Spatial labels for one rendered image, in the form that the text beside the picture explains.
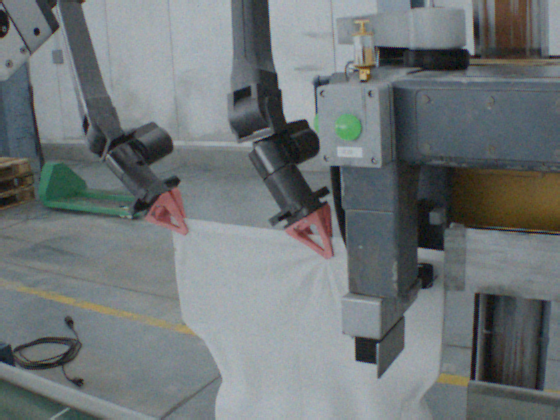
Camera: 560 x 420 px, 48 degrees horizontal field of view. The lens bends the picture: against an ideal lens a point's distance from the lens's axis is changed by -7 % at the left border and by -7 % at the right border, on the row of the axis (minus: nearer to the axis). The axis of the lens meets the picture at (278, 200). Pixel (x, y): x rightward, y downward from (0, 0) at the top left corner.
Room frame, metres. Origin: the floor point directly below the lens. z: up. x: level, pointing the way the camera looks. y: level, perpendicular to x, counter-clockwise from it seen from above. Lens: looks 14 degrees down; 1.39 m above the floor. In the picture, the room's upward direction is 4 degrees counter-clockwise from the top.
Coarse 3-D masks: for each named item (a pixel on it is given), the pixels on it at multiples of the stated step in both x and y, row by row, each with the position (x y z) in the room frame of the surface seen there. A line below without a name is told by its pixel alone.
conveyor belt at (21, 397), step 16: (0, 384) 1.81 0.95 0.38; (0, 400) 1.71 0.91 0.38; (16, 400) 1.71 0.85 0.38; (32, 400) 1.71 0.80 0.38; (48, 400) 1.71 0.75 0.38; (0, 416) 1.62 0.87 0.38; (16, 416) 1.62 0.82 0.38; (32, 416) 1.62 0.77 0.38; (48, 416) 1.62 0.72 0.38; (64, 416) 1.61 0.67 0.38; (80, 416) 1.61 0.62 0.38
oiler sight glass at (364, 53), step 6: (354, 36) 0.80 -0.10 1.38; (360, 36) 0.80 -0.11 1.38; (366, 36) 0.80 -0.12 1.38; (372, 36) 0.80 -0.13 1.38; (354, 42) 0.80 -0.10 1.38; (360, 42) 0.80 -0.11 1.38; (366, 42) 0.80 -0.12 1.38; (372, 42) 0.80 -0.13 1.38; (354, 48) 0.81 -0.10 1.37; (360, 48) 0.80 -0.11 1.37; (366, 48) 0.80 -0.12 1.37; (372, 48) 0.80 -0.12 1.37; (354, 54) 0.81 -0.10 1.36; (360, 54) 0.80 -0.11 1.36; (366, 54) 0.80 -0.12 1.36; (372, 54) 0.80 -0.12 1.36; (354, 60) 0.81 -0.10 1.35; (360, 60) 0.80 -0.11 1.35; (366, 60) 0.80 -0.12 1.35; (372, 60) 0.80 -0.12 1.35
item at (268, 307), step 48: (192, 240) 1.12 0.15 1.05; (240, 240) 1.07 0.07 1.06; (288, 240) 1.02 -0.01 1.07; (336, 240) 0.98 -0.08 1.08; (192, 288) 1.13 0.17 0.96; (240, 288) 1.07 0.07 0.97; (288, 288) 1.02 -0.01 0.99; (336, 288) 0.98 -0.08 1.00; (432, 288) 0.90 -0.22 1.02; (240, 336) 1.08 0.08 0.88; (288, 336) 1.03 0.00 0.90; (336, 336) 0.98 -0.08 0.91; (432, 336) 0.90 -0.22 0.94; (240, 384) 1.00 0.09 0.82; (288, 384) 0.97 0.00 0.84; (336, 384) 0.94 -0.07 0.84; (384, 384) 0.91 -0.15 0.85; (432, 384) 0.90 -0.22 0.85
